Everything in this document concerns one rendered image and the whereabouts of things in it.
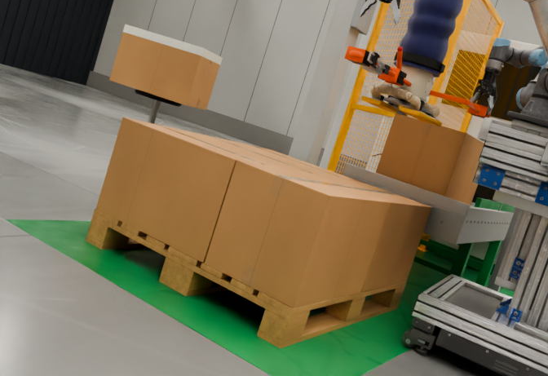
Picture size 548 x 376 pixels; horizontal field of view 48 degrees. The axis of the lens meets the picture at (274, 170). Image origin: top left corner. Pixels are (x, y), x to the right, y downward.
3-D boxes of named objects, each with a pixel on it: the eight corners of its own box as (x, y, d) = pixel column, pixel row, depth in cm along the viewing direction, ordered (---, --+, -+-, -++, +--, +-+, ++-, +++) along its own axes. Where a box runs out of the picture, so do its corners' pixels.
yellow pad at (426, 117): (422, 121, 297) (425, 111, 297) (441, 126, 292) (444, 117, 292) (398, 110, 268) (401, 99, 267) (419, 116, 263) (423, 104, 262)
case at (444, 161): (407, 189, 385) (427, 128, 381) (468, 210, 364) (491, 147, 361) (371, 183, 333) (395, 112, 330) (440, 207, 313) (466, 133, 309)
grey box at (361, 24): (360, 33, 433) (373, -7, 430) (367, 35, 430) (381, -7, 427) (349, 25, 415) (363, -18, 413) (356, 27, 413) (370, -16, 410)
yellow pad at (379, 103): (386, 111, 307) (389, 101, 306) (404, 116, 302) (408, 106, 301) (360, 99, 277) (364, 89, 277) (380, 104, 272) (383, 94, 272)
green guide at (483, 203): (515, 215, 510) (519, 205, 509) (528, 219, 505) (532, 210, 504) (472, 210, 372) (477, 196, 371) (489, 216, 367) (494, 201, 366)
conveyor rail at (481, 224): (519, 236, 507) (527, 214, 505) (526, 238, 504) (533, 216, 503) (448, 240, 308) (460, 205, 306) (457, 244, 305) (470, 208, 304)
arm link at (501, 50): (516, 42, 289) (502, 36, 286) (508, 64, 290) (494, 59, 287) (505, 42, 296) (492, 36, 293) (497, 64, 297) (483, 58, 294)
